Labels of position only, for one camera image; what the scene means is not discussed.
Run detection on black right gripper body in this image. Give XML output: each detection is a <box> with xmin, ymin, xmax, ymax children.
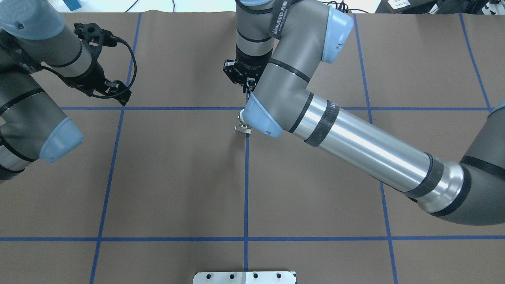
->
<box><xmin>223</xmin><ymin>60</ymin><xmax>266</xmax><ymax>93</ymax></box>

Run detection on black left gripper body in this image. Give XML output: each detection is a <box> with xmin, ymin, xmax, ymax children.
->
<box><xmin>59</xmin><ymin>23</ymin><xmax>132</xmax><ymax>106</ymax></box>

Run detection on white brass PPR valve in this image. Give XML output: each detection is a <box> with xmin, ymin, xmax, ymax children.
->
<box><xmin>234</xmin><ymin>111</ymin><xmax>251</xmax><ymax>135</ymax></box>

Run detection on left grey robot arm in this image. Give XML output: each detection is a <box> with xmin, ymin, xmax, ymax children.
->
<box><xmin>0</xmin><ymin>0</ymin><xmax>137</xmax><ymax>182</ymax></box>

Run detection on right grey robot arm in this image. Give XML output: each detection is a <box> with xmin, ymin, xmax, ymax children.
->
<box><xmin>223</xmin><ymin>0</ymin><xmax>505</xmax><ymax>225</ymax></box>

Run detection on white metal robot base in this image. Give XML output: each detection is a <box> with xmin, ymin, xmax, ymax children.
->
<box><xmin>193</xmin><ymin>271</ymin><xmax>297</xmax><ymax>284</ymax></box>

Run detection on blue box in background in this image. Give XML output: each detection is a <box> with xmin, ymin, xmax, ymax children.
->
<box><xmin>63</xmin><ymin>0</ymin><xmax>82</xmax><ymax>11</ymax></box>

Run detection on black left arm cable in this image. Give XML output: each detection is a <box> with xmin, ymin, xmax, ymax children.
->
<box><xmin>39</xmin><ymin>34</ymin><xmax>137</xmax><ymax>100</ymax></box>

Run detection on black background cables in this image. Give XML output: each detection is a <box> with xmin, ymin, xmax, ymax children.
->
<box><xmin>124</xmin><ymin>0</ymin><xmax>375</xmax><ymax>14</ymax></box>

